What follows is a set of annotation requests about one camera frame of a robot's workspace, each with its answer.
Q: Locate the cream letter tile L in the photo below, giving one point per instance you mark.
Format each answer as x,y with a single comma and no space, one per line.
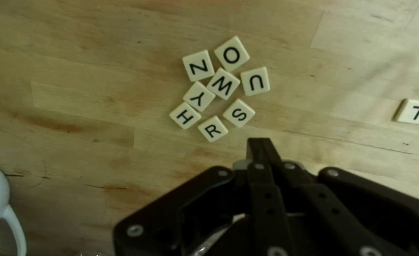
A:
413,112

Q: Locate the cream letter tile H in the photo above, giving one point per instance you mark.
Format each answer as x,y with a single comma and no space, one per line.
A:
186,116

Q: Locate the cream letter tile N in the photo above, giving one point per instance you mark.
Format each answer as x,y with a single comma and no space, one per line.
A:
198,66

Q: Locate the cream letter tile W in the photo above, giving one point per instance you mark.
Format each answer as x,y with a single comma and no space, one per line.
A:
224,85

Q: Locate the cream letter tile U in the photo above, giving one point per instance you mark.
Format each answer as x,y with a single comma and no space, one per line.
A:
255,82

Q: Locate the cream letter tile S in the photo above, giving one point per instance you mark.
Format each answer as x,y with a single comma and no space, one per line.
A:
240,113

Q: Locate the cream letter tile O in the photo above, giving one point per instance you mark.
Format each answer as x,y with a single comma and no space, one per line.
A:
232,53

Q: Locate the cream letter tile R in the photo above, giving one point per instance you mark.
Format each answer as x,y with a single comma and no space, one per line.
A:
214,129

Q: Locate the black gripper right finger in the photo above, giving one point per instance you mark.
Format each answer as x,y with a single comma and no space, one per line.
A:
352,223

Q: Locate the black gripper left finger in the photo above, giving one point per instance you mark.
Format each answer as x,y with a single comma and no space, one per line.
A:
267,208

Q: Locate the cream letter tile Y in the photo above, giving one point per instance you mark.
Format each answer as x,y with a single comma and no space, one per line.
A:
200,96

